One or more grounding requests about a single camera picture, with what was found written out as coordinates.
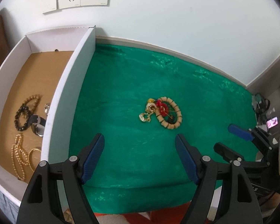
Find small tan bead bracelet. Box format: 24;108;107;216
22;94;43;110

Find gold pearl necklace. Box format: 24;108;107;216
11;133;29;181

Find wooden barrel bead bracelet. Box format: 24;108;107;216
155;96;183;130

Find black strap wristwatch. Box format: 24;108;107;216
28;115;46;137

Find person's right hand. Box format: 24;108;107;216
261;194;280;223

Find white cardboard box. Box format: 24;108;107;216
0;26;96;207

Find red bead ornament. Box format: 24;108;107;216
155;100;173;119

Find blue grey bedding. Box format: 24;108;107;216
0;191;19;223

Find gold bangle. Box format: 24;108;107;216
28;147;41;172

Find black bead bracelet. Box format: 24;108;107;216
13;104;31;132

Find cluttered items beside table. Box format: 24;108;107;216
251;93;280;136

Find white wall switch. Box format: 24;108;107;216
39;0;57;14

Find green satin cloth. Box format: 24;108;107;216
69;45;257;214

